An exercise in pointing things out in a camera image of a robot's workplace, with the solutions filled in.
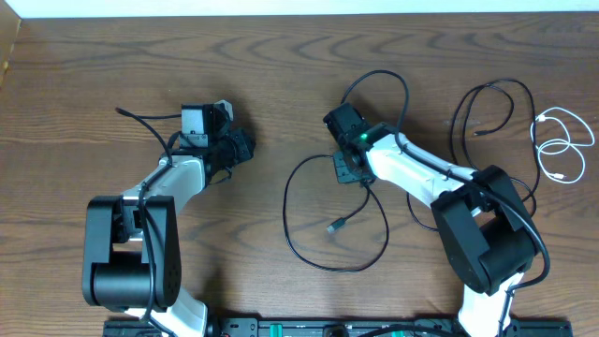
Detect black USB cable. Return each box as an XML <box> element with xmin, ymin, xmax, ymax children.
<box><xmin>405</xmin><ymin>78</ymin><xmax>542</xmax><ymax>233</ymax></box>
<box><xmin>282</xmin><ymin>154</ymin><xmax>391</xmax><ymax>273</ymax></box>

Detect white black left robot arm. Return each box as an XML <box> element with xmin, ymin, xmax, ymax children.
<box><xmin>81</xmin><ymin>100</ymin><xmax>256</xmax><ymax>336</ymax></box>

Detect white USB cable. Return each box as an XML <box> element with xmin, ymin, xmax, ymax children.
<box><xmin>529</xmin><ymin>106</ymin><xmax>596</xmax><ymax>185</ymax></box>

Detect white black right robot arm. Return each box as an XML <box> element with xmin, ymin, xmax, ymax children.
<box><xmin>323</xmin><ymin>103</ymin><xmax>543</xmax><ymax>336</ymax></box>

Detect light wooden side board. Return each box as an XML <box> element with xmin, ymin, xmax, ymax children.
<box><xmin>0</xmin><ymin>0</ymin><xmax>22</xmax><ymax>82</ymax></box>

